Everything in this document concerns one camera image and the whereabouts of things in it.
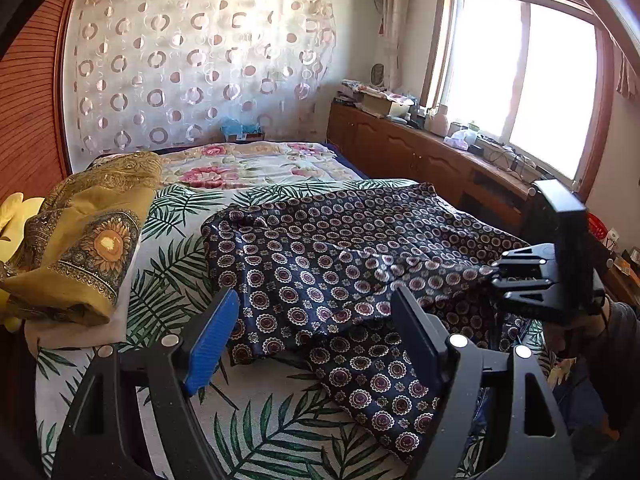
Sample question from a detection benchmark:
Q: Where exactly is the leaf print bed sheet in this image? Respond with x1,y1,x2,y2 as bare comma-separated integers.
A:
35,179,566,480

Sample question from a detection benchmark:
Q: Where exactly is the wooden headboard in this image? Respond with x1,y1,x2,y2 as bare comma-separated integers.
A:
0,0,86,201

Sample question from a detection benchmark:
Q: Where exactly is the clear plastic bag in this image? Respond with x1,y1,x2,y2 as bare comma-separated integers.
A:
444,127,482,152

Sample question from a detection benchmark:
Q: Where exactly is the yellow patterned cloth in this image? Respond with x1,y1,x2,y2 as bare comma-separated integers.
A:
0,151,163,326

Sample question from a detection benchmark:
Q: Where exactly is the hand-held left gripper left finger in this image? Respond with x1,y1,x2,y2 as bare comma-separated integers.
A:
50,287,241,480

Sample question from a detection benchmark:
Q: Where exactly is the yellow pillow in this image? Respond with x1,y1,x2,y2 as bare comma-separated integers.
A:
0,192,46,263

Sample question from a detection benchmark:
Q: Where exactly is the long wooden cabinet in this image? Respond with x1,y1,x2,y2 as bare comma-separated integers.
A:
327,101,640,306

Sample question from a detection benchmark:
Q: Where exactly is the floral quilt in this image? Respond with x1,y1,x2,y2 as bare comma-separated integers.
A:
92,141,371,191

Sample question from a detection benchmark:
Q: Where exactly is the white window curtain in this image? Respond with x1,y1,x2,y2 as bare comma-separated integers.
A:
377,0,412,92

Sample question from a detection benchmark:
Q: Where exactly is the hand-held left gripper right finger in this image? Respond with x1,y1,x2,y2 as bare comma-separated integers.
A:
390,286,573,480

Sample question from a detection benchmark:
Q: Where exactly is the red basket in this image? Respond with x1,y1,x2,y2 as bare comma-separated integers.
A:
587,212,612,250

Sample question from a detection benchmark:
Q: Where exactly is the navy medallion print garment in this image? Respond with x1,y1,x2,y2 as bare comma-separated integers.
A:
201,182,546,466

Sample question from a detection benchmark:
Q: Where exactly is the cardboard box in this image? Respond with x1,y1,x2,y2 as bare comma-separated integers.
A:
360,91,416,118

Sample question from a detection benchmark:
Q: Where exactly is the window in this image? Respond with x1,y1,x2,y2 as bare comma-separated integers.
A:
420,0,616,201

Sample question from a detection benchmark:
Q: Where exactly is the blue bag on box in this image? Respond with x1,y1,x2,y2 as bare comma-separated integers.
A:
220,117,266,142

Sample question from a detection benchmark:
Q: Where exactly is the person's right forearm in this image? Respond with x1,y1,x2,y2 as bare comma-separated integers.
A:
597,302,640,433

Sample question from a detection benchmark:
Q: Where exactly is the circle pattern sheer curtain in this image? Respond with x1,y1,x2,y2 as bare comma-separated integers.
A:
72,0,336,157

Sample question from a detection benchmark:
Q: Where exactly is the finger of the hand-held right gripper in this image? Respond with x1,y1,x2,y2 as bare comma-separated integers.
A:
491,242,556,281
490,280,557,313

